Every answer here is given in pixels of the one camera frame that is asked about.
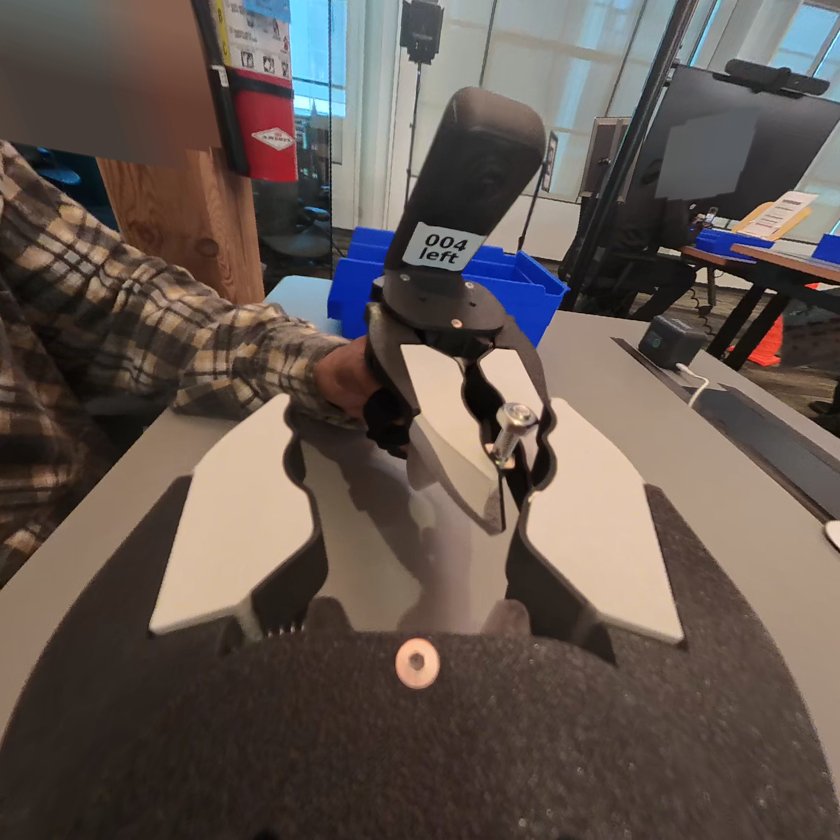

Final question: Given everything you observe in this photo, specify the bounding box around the small blue bin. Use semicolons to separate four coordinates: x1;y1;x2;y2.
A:
694;226;775;253

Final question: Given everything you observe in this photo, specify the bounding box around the large black monitor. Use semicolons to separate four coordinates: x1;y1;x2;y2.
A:
626;64;840;206

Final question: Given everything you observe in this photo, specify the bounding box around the blue plastic bin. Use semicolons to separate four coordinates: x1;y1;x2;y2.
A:
327;226;571;349

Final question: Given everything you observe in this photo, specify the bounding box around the person's left forearm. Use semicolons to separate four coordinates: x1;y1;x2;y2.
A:
0;141;352;434

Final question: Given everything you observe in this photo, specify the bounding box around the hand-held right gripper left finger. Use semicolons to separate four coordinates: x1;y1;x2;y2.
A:
150;392;329;643

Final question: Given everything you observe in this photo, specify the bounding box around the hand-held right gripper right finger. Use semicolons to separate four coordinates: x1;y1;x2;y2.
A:
505;397;685;651

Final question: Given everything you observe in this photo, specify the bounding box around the black pole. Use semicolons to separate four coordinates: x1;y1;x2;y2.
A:
566;0;702;311

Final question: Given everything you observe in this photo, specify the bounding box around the black table cable strip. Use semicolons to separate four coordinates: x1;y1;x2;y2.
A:
610;336;840;526

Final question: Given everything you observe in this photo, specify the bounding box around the black charger box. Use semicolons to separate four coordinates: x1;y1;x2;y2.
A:
638;315;707;370

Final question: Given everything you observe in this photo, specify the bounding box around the white cable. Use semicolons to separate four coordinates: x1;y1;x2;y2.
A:
676;363;715;406

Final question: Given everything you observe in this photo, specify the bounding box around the black studio light on stand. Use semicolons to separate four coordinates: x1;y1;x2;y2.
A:
397;0;444;198

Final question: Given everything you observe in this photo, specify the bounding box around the safety sign sheet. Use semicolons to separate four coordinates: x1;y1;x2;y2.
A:
211;0;293;83

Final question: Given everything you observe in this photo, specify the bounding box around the wooden board with paper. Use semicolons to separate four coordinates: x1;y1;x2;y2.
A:
731;190;821;242

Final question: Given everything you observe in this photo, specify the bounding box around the black webcam bar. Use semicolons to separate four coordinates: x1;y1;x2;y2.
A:
725;58;830;94

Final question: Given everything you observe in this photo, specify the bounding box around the wooden desk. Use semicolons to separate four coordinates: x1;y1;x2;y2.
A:
679;241;840;371

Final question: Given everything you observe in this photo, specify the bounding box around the orange traffic cone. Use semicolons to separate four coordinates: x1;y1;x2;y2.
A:
748;314;786;368

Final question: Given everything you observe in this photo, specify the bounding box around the person's left hand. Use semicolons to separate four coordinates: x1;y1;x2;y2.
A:
314;335;388;427

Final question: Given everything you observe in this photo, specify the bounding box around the wooden post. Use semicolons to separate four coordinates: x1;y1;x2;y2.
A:
97;147;265;304

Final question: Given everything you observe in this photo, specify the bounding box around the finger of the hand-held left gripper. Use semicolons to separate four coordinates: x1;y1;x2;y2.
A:
400;344;508;536
467;346;552;506

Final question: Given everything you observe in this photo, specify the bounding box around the silver steel bolt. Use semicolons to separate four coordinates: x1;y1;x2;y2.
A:
489;402;540;470

